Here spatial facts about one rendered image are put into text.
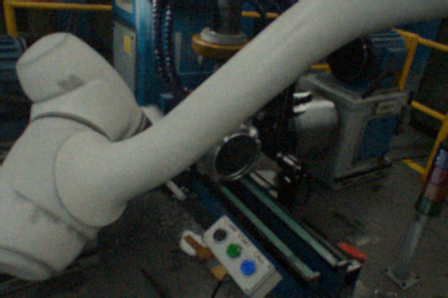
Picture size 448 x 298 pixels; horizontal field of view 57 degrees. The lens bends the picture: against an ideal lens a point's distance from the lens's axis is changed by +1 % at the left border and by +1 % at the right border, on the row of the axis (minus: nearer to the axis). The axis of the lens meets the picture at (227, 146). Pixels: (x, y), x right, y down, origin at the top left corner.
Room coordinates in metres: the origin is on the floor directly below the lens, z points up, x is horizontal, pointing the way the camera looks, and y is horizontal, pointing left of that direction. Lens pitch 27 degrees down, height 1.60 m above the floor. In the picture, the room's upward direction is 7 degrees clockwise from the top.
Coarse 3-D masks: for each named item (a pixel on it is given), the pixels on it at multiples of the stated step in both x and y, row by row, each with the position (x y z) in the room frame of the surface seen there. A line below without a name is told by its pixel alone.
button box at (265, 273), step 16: (224, 224) 0.67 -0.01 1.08; (208, 240) 0.65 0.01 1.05; (224, 240) 0.64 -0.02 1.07; (240, 240) 0.63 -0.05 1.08; (224, 256) 0.61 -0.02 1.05; (240, 256) 0.60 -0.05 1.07; (256, 256) 0.59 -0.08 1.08; (240, 272) 0.57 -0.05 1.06; (256, 272) 0.56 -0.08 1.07; (272, 272) 0.56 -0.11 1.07; (256, 288) 0.54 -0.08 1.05
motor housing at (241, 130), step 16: (240, 128) 1.10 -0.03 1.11; (224, 144) 1.25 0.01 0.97; (240, 144) 1.20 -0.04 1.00; (256, 144) 1.12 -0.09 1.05; (208, 160) 1.04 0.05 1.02; (224, 160) 1.18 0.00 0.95; (240, 160) 1.16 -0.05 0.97; (256, 160) 1.13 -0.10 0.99; (224, 176) 1.08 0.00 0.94; (240, 176) 1.10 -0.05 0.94
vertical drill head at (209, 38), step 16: (224, 0) 1.15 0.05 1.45; (240, 0) 1.17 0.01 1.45; (224, 16) 1.15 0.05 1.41; (240, 16) 1.18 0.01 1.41; (208, 32) 1.17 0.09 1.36; (224, 32) 1.15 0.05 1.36; (240, 32) 1.22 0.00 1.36; (208, 48) 1.12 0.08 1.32; (224, 48) 1.11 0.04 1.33; (240, 48) 1.13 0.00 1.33
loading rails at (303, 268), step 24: (192, 168) 1.16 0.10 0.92; (192, 192) 1.14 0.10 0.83; (216, 192) 1.03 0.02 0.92; (240, 192) 1.10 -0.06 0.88; (264, 192) 1.05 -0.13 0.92; (216, 216) 1.02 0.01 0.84; (240, 216) 0.92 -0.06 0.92; (264, 216) 0.99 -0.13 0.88; (288, 216) 0.95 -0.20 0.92; (264, 240) 0.83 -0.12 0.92; (288, 240) 0.90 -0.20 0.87; (312, 240) 0.86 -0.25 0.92; (288, 264) 0.75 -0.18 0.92; (312, 264) 0.82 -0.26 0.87; (336, 264) 0.77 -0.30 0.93; (288, 288) 0.74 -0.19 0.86; (312, 288) 0.72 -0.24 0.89; (336, 288) 0.77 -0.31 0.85
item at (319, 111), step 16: (304, 96) 1.30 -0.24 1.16; (320, 96) 1.33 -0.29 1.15; (256, 112) 1.37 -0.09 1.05; (272, 112) 1.29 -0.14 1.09; (304, 112) 1.24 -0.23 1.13; (320, 112) 1.27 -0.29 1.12; (336, 112) 1.33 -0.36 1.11; (256, 128) 1.35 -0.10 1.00; (272, 128) 1.22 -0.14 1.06; (288, 128) 1.22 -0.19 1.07; (304, 128) 1.21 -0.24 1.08; (320, 128) 1.25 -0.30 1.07; (336, 128) 1.31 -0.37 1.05; (272, 144) 1.27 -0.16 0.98; (288, 144) 1.21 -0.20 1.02; (304, 144) 1.21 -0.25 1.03; (320, 144) 1.26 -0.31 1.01; (272, 160) 1.27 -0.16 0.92
